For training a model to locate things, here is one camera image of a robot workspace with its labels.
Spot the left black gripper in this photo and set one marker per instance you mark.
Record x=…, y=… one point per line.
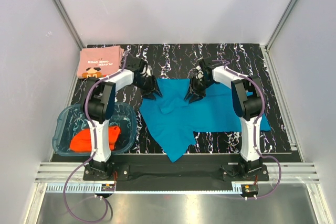
x=148, y=85

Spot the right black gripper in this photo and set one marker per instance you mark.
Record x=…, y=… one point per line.
x=197, y=86

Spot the blue t-shirt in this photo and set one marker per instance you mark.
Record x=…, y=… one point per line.
x=172, y=121

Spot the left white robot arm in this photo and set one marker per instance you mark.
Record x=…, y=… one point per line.
x=98, y=106

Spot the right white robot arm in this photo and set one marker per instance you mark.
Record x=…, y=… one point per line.
x=248, y=104

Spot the pink folded t-shirt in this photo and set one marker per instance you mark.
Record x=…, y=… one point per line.
x=99, y=62

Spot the orange t-shirt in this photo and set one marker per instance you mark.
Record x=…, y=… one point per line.
x=81, y=142

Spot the clear blue plastic bin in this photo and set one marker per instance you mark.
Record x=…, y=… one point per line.
x=72, y=121

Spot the left connector box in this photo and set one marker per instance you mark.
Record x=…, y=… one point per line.
x=108, y=187

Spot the connector box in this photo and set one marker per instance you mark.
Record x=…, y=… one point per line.
x=108, y=187
x=250, y=189

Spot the right connector box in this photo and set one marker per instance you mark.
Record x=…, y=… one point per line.
x=250, y=189

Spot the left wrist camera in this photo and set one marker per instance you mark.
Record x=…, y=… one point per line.
x=146, y=71

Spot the front aluminium rail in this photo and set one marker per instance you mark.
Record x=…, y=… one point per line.
x=270, y=172

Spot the left aluminium frame post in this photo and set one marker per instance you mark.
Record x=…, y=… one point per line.
x=68, y=23

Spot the aluminium frame post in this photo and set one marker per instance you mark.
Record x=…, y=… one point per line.
x=286, y=14
x=68, y=23

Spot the right aluminium frame post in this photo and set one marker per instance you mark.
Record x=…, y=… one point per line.
x=286, y=14

